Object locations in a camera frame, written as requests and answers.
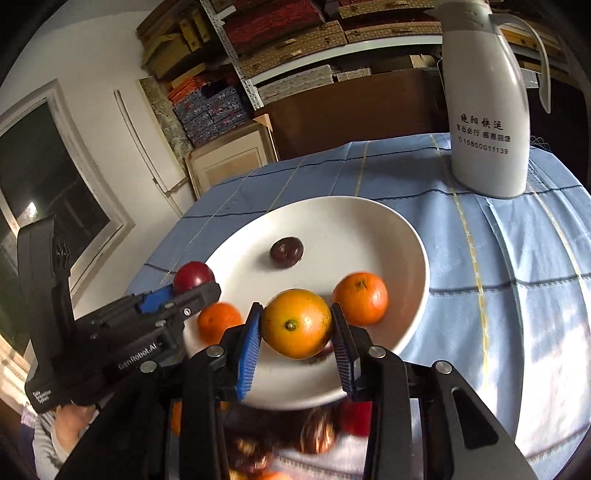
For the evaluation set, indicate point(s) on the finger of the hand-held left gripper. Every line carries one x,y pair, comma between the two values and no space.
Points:
154,297
198,297

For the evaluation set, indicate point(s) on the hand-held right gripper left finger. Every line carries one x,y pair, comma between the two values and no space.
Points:
248,355

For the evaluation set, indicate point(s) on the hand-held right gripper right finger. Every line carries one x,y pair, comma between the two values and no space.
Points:
344,357

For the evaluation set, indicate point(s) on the large orange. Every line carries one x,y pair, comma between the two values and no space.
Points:
295,323

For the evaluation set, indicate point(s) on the white oval plate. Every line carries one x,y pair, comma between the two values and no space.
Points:
332,230

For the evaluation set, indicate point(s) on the person's left forearm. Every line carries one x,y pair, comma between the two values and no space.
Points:
41,443

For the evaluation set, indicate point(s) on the person's left hand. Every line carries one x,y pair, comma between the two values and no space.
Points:
69,422

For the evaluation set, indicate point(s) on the mandarin orange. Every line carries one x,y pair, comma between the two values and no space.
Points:
361,299
219,323
176,417

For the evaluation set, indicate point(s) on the white framed window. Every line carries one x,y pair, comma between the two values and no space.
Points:
46,184

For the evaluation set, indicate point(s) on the white leaning strip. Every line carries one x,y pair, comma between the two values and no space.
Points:
147,138

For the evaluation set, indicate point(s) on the blue checked tablecloth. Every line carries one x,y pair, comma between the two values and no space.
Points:
461,240

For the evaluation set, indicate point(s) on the marble slab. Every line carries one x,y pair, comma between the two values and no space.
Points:
164,120

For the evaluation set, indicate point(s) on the stack of blue patterned boxes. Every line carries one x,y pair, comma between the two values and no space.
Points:
207,115

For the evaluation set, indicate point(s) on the stack of orange boxes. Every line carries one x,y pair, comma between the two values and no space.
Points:
184,90

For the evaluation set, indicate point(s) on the stack of white boxes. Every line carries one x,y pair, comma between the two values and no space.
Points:
295,85

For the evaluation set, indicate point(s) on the brown board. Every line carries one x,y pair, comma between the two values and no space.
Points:
351,115

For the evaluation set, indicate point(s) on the metal shelf rack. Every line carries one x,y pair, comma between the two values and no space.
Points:
231,50

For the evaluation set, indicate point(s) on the pile of yellow cardboard boxes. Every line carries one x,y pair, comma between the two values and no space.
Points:
171,41

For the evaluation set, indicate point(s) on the woven straw box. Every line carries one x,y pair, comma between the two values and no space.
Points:
291,50

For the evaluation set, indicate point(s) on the red patterned box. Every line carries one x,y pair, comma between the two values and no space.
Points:
272,21

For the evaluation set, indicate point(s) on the white thermos jug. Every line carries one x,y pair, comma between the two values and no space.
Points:
485,92

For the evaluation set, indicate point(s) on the pale wooden picture frame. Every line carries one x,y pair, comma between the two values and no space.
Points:
226,164

